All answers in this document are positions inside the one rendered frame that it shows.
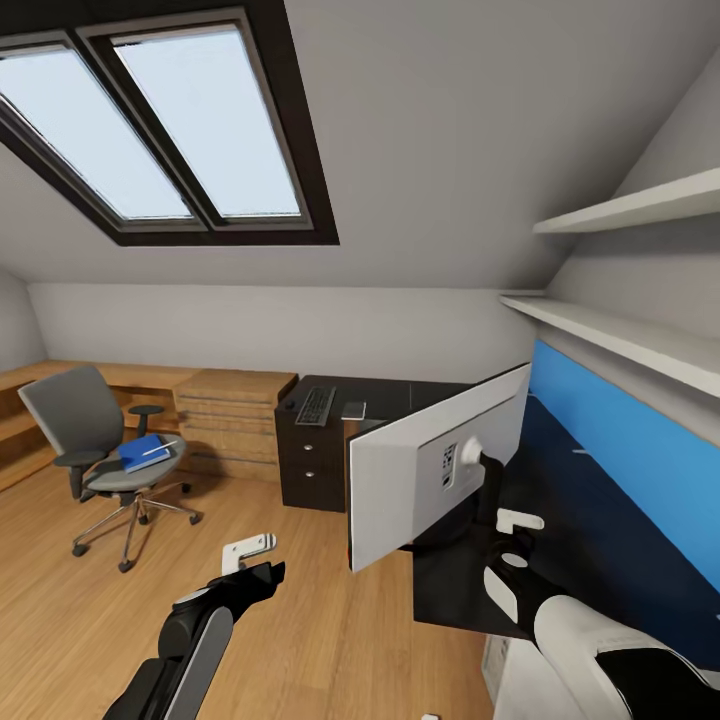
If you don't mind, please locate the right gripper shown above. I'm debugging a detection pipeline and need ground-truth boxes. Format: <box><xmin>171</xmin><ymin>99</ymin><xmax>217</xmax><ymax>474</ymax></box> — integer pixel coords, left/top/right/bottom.
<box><xmin>469</xmin><ymin>515</ymin><xmax>536</xmax><ymax>561</ymax></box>

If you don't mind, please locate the folder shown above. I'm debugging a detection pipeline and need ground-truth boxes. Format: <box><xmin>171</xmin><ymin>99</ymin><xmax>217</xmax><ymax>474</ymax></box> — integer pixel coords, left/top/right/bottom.
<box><xmin>116</xmin><ymin>433</ymin><xmax>170</xmax><ymax>472</ymax></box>

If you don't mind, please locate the swivel chair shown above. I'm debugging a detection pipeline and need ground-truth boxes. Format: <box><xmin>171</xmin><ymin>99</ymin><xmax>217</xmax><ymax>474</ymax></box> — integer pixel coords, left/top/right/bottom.
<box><xmin>18</xmin><ymin>363</ymin><xmax>199</xmax><ymax>573</ymax></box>

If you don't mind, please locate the notebook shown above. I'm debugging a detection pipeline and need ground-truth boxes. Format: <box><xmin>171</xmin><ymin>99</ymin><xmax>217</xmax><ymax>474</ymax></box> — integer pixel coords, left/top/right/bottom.
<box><xmin>341</xmin><ymin>402</ymin><xmax>365</xmax><ymax>420</ymax></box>

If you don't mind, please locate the keyboard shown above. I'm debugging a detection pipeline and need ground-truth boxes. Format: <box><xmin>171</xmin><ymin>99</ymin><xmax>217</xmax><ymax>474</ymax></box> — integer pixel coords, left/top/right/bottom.
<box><xmin>295</xmin><ymin>387</ymin><xmax>336</xmax><ymax>425</ymax></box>

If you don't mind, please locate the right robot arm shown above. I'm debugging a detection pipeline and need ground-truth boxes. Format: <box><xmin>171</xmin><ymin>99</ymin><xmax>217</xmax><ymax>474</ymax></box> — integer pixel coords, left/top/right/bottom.
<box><xmin>469</xmin><ymin>509</ymin><xmax>720</xmax><ymax>720</ymax></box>

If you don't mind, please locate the monitor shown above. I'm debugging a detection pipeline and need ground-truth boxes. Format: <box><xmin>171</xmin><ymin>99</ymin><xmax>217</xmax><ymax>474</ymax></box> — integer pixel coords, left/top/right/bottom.
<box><xmin>346</xmin><ymin>362</ymin><xmax>532</xmax><ymax>573</ymax></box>

